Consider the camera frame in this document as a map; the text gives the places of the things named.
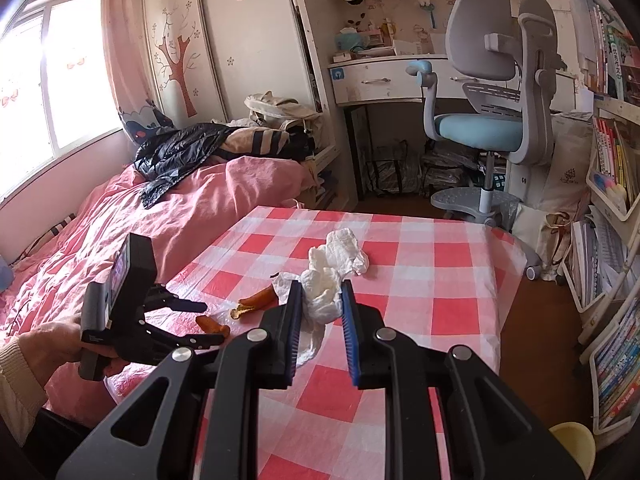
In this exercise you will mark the dark cloth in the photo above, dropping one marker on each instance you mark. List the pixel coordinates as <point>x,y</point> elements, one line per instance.
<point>40,452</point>

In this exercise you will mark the row of tall books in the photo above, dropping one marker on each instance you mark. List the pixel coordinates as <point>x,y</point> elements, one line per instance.
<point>615,55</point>

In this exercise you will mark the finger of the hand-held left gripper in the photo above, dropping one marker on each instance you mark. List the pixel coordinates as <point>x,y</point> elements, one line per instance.
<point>185,306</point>
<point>200,342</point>

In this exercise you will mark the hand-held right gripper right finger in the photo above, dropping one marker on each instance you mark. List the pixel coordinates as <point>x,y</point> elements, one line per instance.
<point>350,337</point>

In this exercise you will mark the light blue round toy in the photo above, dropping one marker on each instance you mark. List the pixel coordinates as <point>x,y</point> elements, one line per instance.
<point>348,40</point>

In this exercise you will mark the row of thin colourful books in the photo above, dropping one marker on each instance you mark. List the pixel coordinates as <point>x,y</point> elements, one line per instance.
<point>607,150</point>

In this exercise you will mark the grey blue desk chair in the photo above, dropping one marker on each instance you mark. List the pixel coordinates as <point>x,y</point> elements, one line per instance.
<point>480,20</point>

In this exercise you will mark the window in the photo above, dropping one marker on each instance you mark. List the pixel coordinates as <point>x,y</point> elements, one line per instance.
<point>65,85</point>

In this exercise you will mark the person's left hand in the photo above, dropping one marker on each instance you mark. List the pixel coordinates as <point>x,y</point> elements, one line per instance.
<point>57,347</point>

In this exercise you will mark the person's left forearm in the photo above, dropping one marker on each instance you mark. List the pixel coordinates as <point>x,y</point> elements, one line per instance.
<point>20,385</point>

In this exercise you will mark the red white checked tablecloth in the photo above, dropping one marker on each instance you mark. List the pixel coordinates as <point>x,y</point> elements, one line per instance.
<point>440,310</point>

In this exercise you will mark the yellow bin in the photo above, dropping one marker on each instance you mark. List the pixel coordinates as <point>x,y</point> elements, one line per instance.
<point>575,445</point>

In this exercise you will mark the beige striped cloth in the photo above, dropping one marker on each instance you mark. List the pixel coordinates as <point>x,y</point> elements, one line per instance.
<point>255,142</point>

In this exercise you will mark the pink bed duvet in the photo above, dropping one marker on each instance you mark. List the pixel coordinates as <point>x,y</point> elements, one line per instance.
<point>100,240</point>

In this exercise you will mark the stack of newspapers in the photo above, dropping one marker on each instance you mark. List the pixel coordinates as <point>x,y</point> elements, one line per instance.
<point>452,167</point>

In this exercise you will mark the white desk with hutch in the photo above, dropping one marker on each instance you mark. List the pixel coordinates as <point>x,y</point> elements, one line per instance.
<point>400,60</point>

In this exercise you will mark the stack of white papers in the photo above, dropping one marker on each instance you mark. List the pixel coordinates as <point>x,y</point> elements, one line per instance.
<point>595,260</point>

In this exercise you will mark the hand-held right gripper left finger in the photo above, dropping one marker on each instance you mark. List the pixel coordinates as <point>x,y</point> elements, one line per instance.
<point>295,332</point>

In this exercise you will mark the row of small books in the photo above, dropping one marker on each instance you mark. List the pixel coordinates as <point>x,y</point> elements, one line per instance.
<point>620,370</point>

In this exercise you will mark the white desk drawer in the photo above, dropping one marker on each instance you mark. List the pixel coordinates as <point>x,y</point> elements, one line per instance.
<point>380,91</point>

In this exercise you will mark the clear plastic bag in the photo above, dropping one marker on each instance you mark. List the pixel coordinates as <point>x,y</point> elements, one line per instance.
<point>395,170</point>

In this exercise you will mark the white tote bag tree print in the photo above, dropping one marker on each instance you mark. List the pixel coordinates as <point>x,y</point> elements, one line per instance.
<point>565,160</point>

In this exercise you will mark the pink printed curtain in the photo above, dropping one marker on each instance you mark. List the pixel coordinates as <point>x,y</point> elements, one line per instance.
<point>125,60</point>

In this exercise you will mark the beige canvas bag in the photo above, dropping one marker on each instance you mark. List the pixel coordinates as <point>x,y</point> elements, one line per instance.
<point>280,108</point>

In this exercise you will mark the white bookshelf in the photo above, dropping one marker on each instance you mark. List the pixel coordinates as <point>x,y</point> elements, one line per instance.
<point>607,212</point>

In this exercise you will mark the black puffer jacket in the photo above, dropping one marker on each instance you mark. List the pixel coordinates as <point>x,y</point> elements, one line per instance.
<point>170,155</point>

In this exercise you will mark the white wardrobe with tree decal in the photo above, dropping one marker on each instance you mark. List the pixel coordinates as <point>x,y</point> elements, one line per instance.
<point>220,60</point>

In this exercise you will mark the green yellow hanging toy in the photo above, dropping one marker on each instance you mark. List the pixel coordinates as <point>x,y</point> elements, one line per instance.
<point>427,7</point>

